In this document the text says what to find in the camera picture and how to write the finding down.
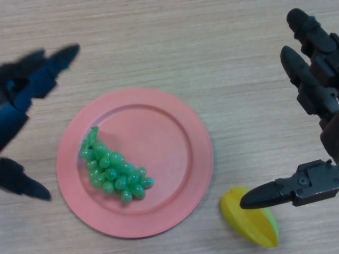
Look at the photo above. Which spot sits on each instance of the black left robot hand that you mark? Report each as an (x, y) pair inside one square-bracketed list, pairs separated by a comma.
[(26, 87)]

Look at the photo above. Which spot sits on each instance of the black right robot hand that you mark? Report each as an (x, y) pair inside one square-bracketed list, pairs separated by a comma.
[(328, 84)]

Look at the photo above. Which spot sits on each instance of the green grape bunch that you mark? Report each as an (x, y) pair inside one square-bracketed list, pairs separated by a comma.
[(111, 172)]

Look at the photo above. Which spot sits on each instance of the pink round plate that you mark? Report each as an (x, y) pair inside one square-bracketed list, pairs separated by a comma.
[(164, 148)]

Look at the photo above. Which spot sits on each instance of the yellow starfruit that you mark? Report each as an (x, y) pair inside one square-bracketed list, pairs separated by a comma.
[(251, 225)]

